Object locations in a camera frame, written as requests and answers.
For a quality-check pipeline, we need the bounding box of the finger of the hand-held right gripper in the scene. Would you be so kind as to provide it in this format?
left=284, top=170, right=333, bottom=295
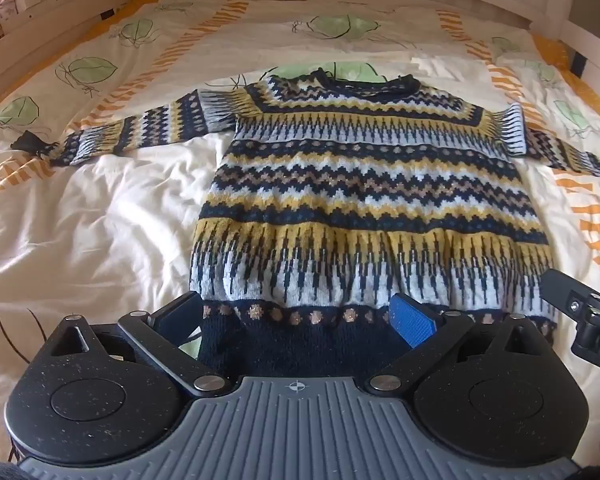
left=539, top=269, right=600, bottom=322

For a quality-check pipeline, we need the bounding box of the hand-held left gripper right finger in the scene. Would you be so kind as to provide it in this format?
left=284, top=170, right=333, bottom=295
left=367, top=294, right=548, bottom=392

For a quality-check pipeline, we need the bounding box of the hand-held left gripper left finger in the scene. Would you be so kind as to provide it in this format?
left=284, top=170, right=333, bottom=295
left=45, top=291, right=231, bottom=393

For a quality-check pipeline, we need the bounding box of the navy yellow patterned knit sweater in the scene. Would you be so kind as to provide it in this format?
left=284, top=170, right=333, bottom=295
left=11, top=71, right=600, bottom=381

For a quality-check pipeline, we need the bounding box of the white leaf print duvet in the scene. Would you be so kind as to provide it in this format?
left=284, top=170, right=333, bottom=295
left=0, top=0, right=600, bottom=466

